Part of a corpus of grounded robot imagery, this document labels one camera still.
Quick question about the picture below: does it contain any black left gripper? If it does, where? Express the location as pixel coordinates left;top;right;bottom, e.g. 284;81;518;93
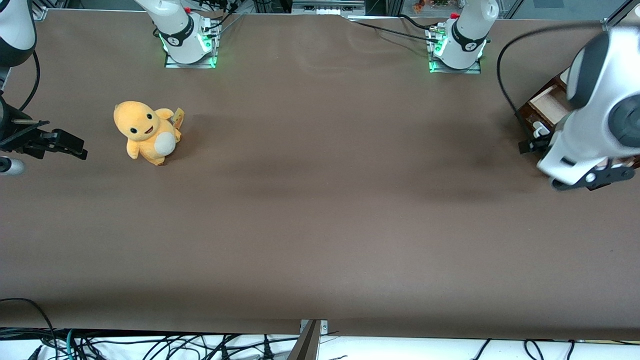
518;138;636;192

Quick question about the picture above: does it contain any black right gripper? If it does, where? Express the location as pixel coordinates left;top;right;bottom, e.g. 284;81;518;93
0;96;89;161

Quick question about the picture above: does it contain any white drawer with wooden bottom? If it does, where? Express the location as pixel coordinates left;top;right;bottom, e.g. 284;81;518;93
526;83;571;142

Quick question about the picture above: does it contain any dark brown wooden board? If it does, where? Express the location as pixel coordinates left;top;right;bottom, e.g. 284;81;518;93
516;75;640;169

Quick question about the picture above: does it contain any yellow plush toy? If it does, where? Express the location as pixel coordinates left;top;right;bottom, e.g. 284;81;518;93
113;100;185;167

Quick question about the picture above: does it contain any colourful background item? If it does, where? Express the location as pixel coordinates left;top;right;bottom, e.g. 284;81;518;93
411;0;453;15

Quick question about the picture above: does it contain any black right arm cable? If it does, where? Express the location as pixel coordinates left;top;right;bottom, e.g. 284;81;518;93
17;50;42;113

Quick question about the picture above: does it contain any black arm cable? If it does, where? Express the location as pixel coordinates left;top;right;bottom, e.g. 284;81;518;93
17;50;42;113
496;23;609;146

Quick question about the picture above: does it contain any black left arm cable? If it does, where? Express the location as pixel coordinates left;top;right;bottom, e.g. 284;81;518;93
496;23;609;146

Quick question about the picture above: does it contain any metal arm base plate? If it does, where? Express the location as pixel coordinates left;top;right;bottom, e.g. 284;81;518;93
426;25;483;75
164;17;221;69

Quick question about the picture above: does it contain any black looped cable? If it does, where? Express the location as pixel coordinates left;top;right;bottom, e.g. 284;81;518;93
0;298;59;360

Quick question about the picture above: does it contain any short curved black cable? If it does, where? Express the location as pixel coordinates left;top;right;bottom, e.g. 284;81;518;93
397;14;437;31

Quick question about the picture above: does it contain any long black table cable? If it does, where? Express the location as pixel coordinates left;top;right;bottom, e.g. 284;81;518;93
349;20;440;43

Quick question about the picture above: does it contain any black u-shaped cable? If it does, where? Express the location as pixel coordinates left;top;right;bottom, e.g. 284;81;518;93
523;338;547;360

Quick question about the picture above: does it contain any black cable bundle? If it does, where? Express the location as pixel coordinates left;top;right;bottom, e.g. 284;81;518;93
199;0;242;32

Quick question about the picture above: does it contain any aluminium frame rack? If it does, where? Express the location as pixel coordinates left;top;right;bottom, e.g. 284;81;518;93
291;0;367;16

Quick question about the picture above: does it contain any silver metal bracket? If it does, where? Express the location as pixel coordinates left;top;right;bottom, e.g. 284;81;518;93
300;319;329;335

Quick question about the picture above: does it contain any grey camera post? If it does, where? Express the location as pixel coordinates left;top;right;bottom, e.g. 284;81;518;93
286;320;322;360

